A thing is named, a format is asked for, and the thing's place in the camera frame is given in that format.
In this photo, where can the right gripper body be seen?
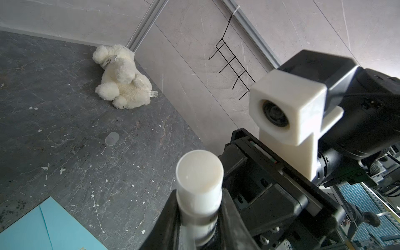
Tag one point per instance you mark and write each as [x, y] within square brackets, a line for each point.
[274, 201]

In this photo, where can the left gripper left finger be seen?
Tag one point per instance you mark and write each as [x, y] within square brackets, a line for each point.
[166, 231]

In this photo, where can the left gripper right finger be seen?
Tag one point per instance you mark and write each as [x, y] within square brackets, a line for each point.
[232, 232]

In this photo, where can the white glue stick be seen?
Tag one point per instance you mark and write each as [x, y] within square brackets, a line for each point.
[199, 176]

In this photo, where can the clear glue stick cap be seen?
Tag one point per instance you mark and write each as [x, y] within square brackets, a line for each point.
[112, 139]

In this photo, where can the light blue envelope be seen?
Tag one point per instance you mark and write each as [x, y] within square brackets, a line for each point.
[48, 227]

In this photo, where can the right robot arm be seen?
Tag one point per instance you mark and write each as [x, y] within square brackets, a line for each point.
[328, 131]

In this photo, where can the white plush teddy bear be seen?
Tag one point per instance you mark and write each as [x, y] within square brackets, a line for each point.
[122, 83]

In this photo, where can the black wire hook rack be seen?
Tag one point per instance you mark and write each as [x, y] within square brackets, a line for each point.
[232, 62]

